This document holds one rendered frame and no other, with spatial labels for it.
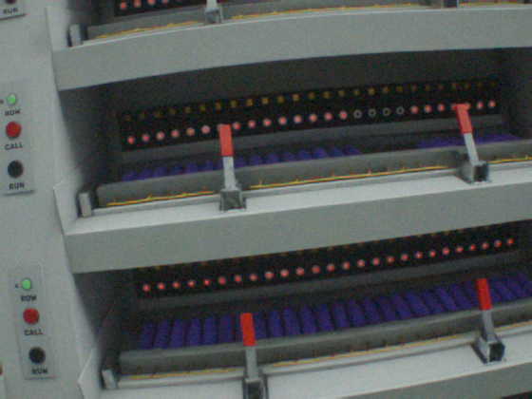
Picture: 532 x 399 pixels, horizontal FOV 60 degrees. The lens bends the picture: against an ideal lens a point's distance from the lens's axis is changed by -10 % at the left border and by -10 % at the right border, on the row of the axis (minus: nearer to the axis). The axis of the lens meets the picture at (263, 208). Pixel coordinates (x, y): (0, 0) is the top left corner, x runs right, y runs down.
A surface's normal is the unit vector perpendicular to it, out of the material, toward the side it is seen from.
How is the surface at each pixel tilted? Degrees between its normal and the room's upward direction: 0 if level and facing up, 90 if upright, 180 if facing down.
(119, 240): 110
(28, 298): 90
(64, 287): 90
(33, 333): 90
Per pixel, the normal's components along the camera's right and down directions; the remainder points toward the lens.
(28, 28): 0.02, -0.03
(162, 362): 0.05, 0.32
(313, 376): -0.10, -0.94
